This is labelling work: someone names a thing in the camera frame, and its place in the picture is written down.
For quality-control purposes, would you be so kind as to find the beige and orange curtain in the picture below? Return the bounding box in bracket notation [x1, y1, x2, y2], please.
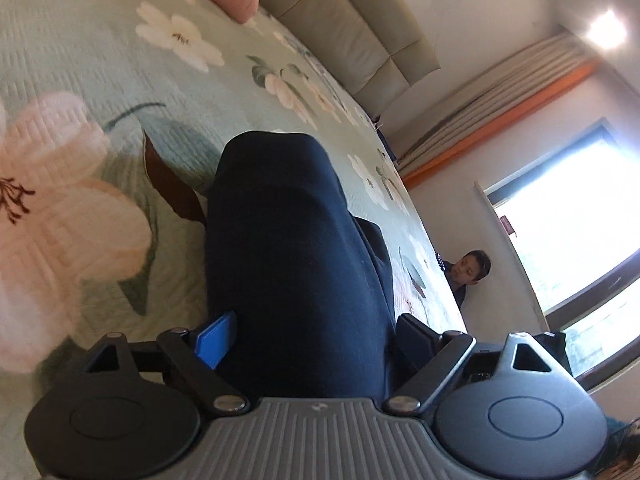
[394, 32, 602, 184]

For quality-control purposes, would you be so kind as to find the round ceiling light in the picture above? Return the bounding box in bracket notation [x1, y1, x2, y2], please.
[586, 9, 629, 52]

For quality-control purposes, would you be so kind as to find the window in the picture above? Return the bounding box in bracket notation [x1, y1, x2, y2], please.
[474, 117, 640, 392]

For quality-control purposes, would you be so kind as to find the dark patterned cloth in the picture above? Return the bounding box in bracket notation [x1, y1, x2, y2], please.
[594, 416, 640, 477]

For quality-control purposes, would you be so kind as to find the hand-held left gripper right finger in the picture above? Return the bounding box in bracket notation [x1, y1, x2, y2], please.
[382, 312, 571, 413]

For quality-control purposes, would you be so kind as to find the navy blue garment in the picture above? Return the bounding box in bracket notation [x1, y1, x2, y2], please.
[204, 131, 393, 401]

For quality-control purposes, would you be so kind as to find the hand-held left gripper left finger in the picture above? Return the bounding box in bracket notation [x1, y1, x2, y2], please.
[82, 310, 251, 413]

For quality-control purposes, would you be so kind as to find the beige padded headboard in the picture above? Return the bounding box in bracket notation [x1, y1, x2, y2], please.
[260, 0, 443, 117]

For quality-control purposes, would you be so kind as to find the green floral bedspread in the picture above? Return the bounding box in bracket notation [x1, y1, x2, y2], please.
[0, 0, 471, 480]

